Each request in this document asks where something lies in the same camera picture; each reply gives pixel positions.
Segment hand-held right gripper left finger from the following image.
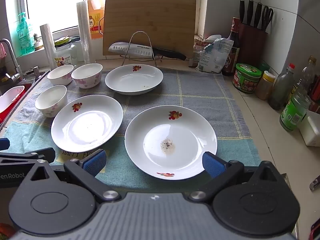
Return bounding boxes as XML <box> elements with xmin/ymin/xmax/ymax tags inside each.
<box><xmin>27</xmin><ymin>149</ymin><xmax>120</xmax><ymax>203</ymax></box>

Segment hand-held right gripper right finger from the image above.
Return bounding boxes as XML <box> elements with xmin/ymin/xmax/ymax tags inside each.
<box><xmin>187</xmin><ymin>152</ymin><xmax>283</xmax><ymax>202</ymax></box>

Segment white plate with fruit print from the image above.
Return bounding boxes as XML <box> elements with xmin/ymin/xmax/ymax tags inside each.
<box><xmin>51</xmin><ymin>95</ymin><xmax>124</xmax><ymax>153</ymax></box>
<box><xmin>105</xmin><ymin>64</ymin><xmax>164</xmax><ymax>96</ymax></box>
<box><xmin>124</xmin><ymin>105</ymin><xmax>217</xmax><ymax>180</ymax></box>

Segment white bowl with pink flowers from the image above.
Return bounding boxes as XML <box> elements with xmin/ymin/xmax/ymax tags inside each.
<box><xmin>35</xmin><ymin>85</ymin><xmax>68</xmax><ymax>118</ymax></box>
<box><xmin>71</xmin><ymin>63</ymin><xmax>103</xmax><ymax>89</ymax></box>
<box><xmin>47</xmin><ymin>64</ymin><xmax>74</xmax><ymax>86</ymax></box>

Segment red basin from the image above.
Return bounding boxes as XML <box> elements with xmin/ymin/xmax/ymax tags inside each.
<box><xmin>0</xmin><ymin>86</ymin><xmax>34</xmax><ymax>124</ymax></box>

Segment white colander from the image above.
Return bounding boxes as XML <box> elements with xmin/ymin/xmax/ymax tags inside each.
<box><xmin>0</xmin><ymin>85</ymin><xmax>25</xmax><ymax>114</ymax></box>

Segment checked grey and blue towel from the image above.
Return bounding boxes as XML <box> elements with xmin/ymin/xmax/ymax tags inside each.
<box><xmin>2</xmin><ymin>67</ymin><xmax>262</xmax><ymax>188</ymax></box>

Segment steel sink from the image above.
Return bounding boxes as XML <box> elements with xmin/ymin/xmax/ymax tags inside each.
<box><xmin>0</xmin><ymin>69</ymin><xmax>50</xmax><ymax>130</ymax></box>

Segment metal faucet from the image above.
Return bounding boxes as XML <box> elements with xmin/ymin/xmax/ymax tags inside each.
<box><xmin>0</xmin><ymin>39</ymin><xmax>24</xmax><ymax>83</ymax></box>

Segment green lidded sauce jar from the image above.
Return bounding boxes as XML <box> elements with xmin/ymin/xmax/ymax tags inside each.
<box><xmin>232</xmin><ymin>63</ymin><xmax>262</xmax><ymax>94</ymax></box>

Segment yellow lid spice jar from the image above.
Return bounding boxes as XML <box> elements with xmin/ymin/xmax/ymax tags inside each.
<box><xmin>255</xmin><ymin>71</ymin><xmax>276</xmax><ymax>100</ymax></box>

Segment green label plastic bottle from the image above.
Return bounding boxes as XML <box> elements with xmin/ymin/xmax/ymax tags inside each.
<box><xmin>279</xmin><ymin>80</ymin><xmax>310</xmax><ymax>132</ymax></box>

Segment clear bottle with red cap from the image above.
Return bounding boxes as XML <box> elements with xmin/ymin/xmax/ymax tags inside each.
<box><xmin>268</xmin><ymin>63</ymin><xmax>295</xmax><ymax>110</ymax></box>

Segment glass jar with lid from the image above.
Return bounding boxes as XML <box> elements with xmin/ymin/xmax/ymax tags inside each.
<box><xmin>54</xmin><ymin>37</ymin><xmax>78</xmax><ymax>68</ymax></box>

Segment white plastic box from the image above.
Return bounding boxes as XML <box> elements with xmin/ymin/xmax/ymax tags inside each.
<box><xmin>299</xmin><ymin>111</ymin><xmax>320</xmax><ymax>147</ymax></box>

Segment short plastic wrap roll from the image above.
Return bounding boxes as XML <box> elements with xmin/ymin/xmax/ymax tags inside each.
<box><xmin>40</xmin><ymin>24</ymin><xmax>58</xmax><ymax>70</ymax></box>

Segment small potted plant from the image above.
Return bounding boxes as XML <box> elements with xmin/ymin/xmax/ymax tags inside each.
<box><xmin>33</xmin><ymin>33</ymin><xmax>44</xmax><ymax>51</ymax></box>

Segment green dish soap bottle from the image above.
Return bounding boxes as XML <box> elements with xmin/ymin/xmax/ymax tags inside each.
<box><xmin>16</xmin><ymin>12</ymin><xmax>35</xmax><ymax>55</ymax></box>

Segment white bag with blue print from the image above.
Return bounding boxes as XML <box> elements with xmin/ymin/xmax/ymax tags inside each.
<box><xmin>197</xmin><ymin>38</ymin><xmax>234</xmax><ymax>73</ymax></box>

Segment white bag with red print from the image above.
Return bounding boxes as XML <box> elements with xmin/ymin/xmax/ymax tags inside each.
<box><xmin>194</xmin><ymin>40</ymin><xmax>208</xmax><ymax>67</ymax></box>

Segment dark sauce bottle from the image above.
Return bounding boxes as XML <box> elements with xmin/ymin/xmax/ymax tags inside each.
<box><xmin>222</xmin><ymin>17</ymin><xmax>240</xmax><ymax>76</ymax></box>

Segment dark wooden knife block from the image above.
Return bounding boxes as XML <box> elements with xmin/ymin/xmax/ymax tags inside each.
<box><xmin>237</xmin><ymin>22</ymin><xmax>268</xmax><ymax>68</ymax></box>

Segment tall plastic wrap roll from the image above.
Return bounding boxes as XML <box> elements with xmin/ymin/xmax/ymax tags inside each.
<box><xmin>76</xmin><ymin>1</ymin><xmax>93</xmax><ymax>65</ymax></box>

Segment clear bottle with gold cap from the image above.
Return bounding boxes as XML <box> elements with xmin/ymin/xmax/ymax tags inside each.
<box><xmin>300</xmin><ymin>56</ymin><xmax>317</xmax><ymax>90</ymax></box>

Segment orange cooking oil bottle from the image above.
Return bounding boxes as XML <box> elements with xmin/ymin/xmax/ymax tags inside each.
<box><xmin>84</xmin><ymin>0</ymin><xmax>105</xmax><ymax>40</ymax></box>

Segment bamboo cutting board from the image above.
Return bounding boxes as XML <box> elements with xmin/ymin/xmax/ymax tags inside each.
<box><xmin>102</xmin><ymin>0</ymin><xmax>197</xmax><ymax>60</ymax></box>

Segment black scissors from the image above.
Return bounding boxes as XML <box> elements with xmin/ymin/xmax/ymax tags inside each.
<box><xmin>261</xmin><ymin>6</ymin><xmax>274</xmax><ymax>32</ymax></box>

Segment kitchen knife with black handle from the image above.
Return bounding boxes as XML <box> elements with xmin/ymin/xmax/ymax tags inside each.
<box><xmin>108</xmin><ymin>42</ymin><xmax>187</xmax><ymax>61</ymax></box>

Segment metal wire rack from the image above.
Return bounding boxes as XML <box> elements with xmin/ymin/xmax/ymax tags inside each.
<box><xmin>122</xmin><ymin>31</ymin><xmax>163</xmax><ymax>67</ymax></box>

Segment black handled knife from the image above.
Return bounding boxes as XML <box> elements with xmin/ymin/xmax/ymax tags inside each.
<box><xmin>239</xmin><ymin>0</ymin><xmax>247</xmax><ymax>24</ymax></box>
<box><xmin>254</xmin><ymin>2</ymin><xmax>263</xmax><ymax>29</ymax></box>
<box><xmin>247</xmin><ymin>0</ymin><xmax>254</xmax><ymax>27</ymax></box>

